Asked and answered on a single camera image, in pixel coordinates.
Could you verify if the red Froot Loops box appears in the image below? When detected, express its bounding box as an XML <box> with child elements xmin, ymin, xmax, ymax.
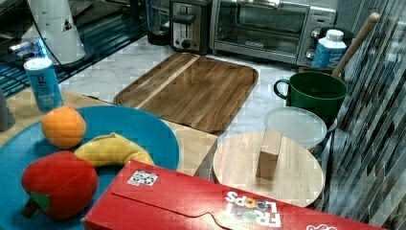
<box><xmin>82</xmin><ymin>161</ymin><xmax>384</xmax><ymax>230</ymax></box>

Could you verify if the grey object at left edge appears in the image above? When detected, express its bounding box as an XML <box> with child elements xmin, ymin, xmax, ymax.
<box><xmin>0</xmin><ymin>89</ymin><xmax>15</xmax><ymax>132</ymax></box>

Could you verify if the red plush apple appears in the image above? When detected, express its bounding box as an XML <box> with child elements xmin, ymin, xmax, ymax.
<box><xmin>21</xmin><ymin>150</ymin><xmax>99</xmax><ymax>220</ymax></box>

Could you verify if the white blue bottle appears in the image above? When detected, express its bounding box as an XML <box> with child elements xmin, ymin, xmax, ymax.
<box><xmin>312</xmin><ymin>29</ymin><xmax>347</xmax><ymax>69</ymax></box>

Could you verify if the dark wooden tray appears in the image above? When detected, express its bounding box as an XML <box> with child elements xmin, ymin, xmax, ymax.
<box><xmin>114</xmin><ymin>53</ymin><xmax>259</xmax><ymax>135</ymax></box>

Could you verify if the silver toaster oven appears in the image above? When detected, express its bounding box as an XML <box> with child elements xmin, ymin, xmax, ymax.
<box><xmin>209</xmin><ymin>0</ymin><xmax>338</xmax><ymax>66</ymax></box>

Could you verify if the dark glass blender jar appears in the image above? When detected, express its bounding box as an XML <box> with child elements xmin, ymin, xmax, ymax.
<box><xmin>146</xmin><ymin>0</ymin><xmax>170</xmax><ymax>46</ymax></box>

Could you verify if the blue round plate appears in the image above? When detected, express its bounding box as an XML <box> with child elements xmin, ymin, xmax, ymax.
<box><xmin>0</xmin><ymin>105</ymin><xmax>179</xmax><ymax>230</ymax></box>

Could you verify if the wooden rolling pin handle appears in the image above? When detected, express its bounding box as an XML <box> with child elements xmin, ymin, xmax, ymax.
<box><xmin>332</xmin><ymin>12</ymin><xmax>380</xmax><ymax>79</ymax></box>

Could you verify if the black silver toaster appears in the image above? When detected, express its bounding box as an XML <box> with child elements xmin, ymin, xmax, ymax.
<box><xmin>169</xmin><ymin>0</ymin><xmax>213</xmax><ymax>55</ymax></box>

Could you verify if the clear plastic container lid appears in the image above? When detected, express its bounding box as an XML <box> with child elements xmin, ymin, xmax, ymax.
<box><xmin>264</xmin><ymin>106</ymin><xmax>327</xmax><ymax>150</ymax></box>

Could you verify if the round wooden lid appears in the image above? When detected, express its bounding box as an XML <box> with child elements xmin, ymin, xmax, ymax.
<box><xmin>214</xmin><ymin>131</ymin><xmax>325</xmax><ymax>207</ymax></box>

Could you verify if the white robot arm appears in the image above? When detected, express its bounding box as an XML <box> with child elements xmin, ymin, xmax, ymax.
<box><xmin>22</xmin><ymin>0</ymin><xmax>86</xmax><ymax>65</ymax></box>

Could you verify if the orange fruit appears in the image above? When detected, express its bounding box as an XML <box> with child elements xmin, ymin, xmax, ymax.
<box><xmin>41</xmin><ymin>105</ymin><xmax>86</xmax><ymax>150</ymax></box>

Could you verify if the blue cylindrical can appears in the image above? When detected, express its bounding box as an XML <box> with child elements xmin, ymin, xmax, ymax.
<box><xmin>23</xmin><ymin>57</ymin><xmax>63</xmax><ymax>112</ymax></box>

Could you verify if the green mug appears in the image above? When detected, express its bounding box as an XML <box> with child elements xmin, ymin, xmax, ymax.
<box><xmin>273</xmin><ymin>71</ymin><xmax>348</xmax><ymax>127</ymax></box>

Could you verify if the yellow toy banana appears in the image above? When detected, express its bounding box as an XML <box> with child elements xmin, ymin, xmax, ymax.
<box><xmin>74</xmin><ymin>132</ymin><xmax>154</xmax><ymax>168</ymax></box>

